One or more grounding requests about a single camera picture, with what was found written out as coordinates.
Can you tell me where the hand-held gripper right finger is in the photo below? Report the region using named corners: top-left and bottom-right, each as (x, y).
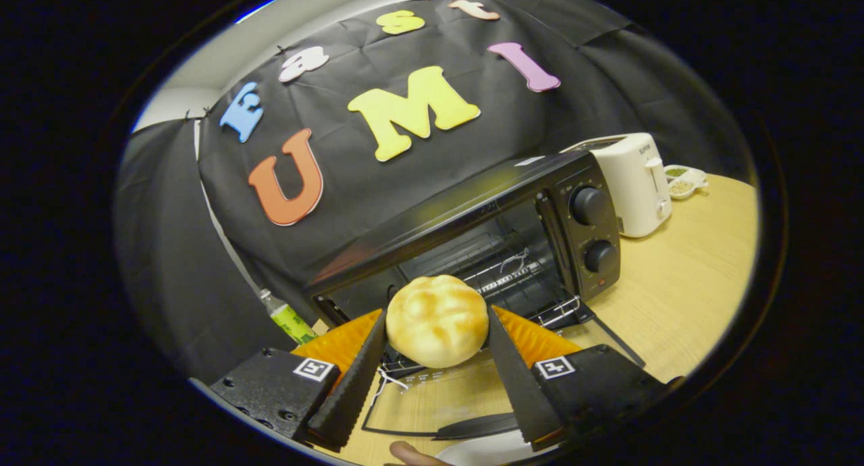
top-left (487, 305), bottom-right (669, 451)

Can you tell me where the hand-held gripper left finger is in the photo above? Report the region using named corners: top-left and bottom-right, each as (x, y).
top-left (209, 309), bottom-right (389, 451)

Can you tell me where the golden round bread bun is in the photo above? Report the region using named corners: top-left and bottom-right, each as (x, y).
top-left (386, 275), bottom-right (490, 369)

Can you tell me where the black toaster oven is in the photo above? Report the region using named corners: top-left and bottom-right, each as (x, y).
top-left (304, 150), bottom-right (645, 441)

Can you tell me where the white pop-up toaster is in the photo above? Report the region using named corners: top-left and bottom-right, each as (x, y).
top-left (560, 132), bottom-right (673, 238)

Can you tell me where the white square plate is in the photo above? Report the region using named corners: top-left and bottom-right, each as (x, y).
top-left (435, 431), bottom-right (541, 466)

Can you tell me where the green label plastic bottle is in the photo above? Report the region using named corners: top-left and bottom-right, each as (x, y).
top-left (260, 289), bottom-right (318, 345)

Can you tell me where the black backdrop cloth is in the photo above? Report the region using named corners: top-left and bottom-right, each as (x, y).
top-left (115, 0), bottom-right (750, 386)

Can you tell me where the white divided seed dish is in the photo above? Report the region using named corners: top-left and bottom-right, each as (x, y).
top-left (664, 164), bottom-right (709, 201)

